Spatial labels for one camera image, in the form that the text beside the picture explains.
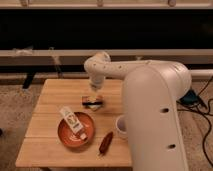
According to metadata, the white plastic cup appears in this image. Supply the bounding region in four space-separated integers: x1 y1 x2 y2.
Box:
115 115 127 139

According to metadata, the blue power adapter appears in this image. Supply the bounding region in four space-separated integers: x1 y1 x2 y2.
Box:
180 89 198 105

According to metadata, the white sponge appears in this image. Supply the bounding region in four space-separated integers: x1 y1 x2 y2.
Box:
88 95 103 111

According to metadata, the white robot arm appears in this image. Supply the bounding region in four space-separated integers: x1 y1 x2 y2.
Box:
84 52 191 171

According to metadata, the black cable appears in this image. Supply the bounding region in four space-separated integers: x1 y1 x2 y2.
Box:
176 75 213 168

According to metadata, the white carton box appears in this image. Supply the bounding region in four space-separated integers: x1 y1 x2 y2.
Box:
60 106 87 140

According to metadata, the brown dried chili pepper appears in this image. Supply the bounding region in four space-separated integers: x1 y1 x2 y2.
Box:
99 132 113 155

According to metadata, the wooden table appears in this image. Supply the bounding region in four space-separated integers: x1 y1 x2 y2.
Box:
16 79 131 168

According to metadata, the orange bowl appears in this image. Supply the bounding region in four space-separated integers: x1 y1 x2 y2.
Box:
57 112 95 149

